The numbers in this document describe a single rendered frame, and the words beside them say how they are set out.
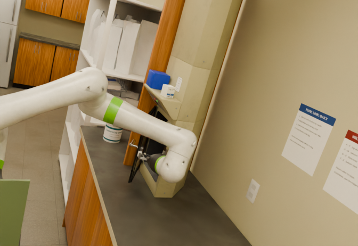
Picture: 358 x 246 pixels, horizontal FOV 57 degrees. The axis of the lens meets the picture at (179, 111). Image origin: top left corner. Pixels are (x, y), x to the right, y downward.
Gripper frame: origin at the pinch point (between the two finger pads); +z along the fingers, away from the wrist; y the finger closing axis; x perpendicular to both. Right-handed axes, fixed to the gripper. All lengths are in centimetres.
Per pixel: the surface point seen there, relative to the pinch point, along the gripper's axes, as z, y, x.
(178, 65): 4, -11, -52
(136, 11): 196, -42, -134
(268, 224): -40, -58, 18
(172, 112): -5.0, -8.9, -25.4
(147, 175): 23.4, -18.2, 14.4
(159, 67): 26, -9, -51
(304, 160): -56, -54, -17
